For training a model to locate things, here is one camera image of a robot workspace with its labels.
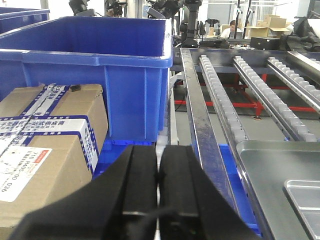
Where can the silver metal tray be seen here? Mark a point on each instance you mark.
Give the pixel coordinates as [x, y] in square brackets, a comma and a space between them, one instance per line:
[304, 197]

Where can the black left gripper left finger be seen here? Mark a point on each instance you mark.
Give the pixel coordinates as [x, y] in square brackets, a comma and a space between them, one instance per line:
[117, 205]

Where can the open cardboard boxes background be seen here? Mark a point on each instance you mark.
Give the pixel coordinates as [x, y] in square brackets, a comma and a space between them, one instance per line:
[273, 26]

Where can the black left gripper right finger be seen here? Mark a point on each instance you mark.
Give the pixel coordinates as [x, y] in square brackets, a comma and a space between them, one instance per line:
[197, 210]

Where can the flat steel divider rail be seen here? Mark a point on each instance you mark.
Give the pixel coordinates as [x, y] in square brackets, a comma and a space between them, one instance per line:
[203, 138]

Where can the large silver base tray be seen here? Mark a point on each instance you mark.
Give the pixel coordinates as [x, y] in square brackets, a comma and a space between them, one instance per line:
[264, 167]

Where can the seated person in white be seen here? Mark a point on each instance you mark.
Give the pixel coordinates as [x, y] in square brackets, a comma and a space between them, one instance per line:
[229, 32]

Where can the roller track rail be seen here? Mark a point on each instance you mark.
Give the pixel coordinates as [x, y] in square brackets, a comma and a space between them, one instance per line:
[303, 88]
[230, 122]
[289, 124]

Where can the large blue plastic box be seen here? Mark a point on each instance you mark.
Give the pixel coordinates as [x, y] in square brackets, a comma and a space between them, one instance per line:
[129, 57]

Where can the far blue plastic bin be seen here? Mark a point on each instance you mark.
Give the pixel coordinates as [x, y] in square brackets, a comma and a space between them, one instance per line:
[12, 17]

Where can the taped cardboard box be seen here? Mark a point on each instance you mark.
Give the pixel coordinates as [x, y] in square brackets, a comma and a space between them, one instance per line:
[51, 137]

